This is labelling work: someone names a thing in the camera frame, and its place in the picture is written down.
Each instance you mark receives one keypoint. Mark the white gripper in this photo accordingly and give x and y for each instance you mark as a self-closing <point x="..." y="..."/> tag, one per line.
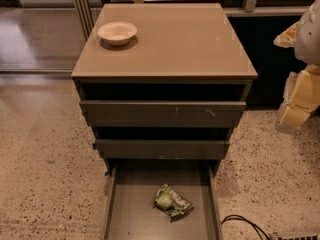
<point x="309" y="39"/>

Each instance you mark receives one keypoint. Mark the green jalapeno chip bag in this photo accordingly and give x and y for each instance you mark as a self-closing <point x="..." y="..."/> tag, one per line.
<point x="170" y="202"/>

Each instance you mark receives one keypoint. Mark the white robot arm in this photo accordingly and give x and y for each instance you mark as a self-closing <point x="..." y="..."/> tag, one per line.
<point x="307" y="45"/>

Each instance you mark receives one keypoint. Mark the grey drawer cabinet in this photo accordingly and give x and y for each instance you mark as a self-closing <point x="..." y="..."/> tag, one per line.
<point x="181" y="52"/>

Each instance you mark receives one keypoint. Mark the grey top drawer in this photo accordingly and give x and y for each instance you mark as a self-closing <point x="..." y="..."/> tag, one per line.
<point x="200" y="114"/>

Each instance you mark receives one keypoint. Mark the grey middle drawer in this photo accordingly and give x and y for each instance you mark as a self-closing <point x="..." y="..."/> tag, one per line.
<point x="162" y="149"/>

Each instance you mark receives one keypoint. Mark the grey open bottom drawer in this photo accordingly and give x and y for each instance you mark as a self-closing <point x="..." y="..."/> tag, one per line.
<point x="130" y="210"/>

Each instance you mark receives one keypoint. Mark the metal floor vent grille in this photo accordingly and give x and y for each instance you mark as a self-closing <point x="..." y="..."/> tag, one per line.
<point x="295" y="236"/>

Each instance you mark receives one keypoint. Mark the white paper bowl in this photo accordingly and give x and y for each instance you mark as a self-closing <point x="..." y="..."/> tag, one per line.
<point x="117" y="33"/>

